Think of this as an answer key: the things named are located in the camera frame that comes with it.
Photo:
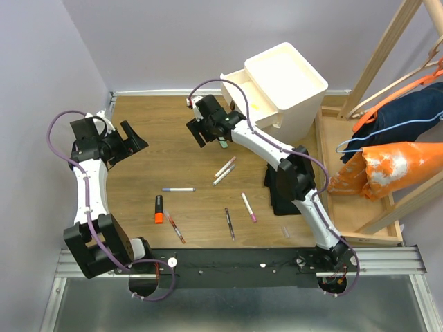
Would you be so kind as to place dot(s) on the orange black highlighter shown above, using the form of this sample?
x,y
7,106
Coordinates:
x,y
158,210

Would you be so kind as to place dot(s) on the red pen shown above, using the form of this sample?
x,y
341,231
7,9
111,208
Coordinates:
x,y
173,224

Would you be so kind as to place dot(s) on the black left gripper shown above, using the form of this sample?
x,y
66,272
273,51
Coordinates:
x,y
127,147

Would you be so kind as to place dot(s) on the beige tip marker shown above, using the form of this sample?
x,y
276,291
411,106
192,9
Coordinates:
x,y
225,167

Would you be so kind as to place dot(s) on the pink tip marker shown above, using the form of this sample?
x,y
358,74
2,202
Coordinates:
x,y
248,207

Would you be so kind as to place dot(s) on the white drawer cabinet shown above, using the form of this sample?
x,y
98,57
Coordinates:
x,y
292,86

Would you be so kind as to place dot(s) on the grey tip marker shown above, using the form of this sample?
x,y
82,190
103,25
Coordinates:
x,y
223,175

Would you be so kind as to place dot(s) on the wooden hanger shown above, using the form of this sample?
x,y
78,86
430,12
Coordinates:
x,y
391,83

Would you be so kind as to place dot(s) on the green grey highlighter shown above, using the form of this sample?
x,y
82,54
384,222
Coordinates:
x,y
223,143

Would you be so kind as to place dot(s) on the white top drawer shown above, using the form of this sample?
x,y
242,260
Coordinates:
x,y
265,116

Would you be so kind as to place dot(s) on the dark purple pen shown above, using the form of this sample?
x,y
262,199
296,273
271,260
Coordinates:
x,y
230,226

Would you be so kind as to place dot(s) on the dark blue jeans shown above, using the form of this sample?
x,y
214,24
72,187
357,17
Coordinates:
x,y
402,120

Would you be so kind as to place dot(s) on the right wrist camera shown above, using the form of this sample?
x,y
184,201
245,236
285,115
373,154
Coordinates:
x,y
192,104

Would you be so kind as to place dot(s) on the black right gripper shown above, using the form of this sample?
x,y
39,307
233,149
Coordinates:
x,y
192,126

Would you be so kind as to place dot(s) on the black mounting base bar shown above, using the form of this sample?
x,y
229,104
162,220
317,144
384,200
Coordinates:
x,y
235,268

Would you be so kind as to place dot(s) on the black folded cloth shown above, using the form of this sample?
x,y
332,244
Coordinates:
x,y
277,200

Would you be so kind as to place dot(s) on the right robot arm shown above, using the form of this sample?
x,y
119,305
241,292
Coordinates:
x,y
330,245

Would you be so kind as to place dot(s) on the orange white garment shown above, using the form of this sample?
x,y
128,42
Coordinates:
x,y
377,171

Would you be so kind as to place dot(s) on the orange hanger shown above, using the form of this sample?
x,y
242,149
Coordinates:
x,y
370,115

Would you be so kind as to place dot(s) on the small clear tube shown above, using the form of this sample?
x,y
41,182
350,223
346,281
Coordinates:
x,y
285,232

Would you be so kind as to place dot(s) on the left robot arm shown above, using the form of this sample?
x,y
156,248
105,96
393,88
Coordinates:
x,y
96,240

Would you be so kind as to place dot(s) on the wooden clothes rack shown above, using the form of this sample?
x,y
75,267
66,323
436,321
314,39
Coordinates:
x,y
360,220

